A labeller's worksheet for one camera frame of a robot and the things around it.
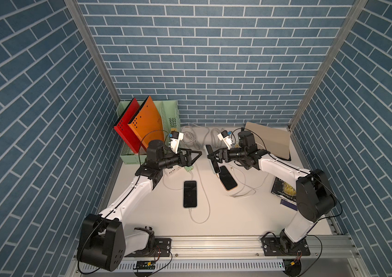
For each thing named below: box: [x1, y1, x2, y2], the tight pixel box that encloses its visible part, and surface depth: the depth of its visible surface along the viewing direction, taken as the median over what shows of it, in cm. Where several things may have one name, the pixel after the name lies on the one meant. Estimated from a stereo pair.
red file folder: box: [113, 97, 144, 154], surface depth 85 cm
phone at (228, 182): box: [218, 165, 239, 192], surface depth 97 cm
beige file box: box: [245, 121, 291, 160], surface depth 120 cm
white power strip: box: [164, 165, 183, 177], surface depth 96 cm
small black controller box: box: [133, 260, 156, 270], surface depth 73 cm
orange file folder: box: [127, 95, 166, 149], surface depth 88 cm
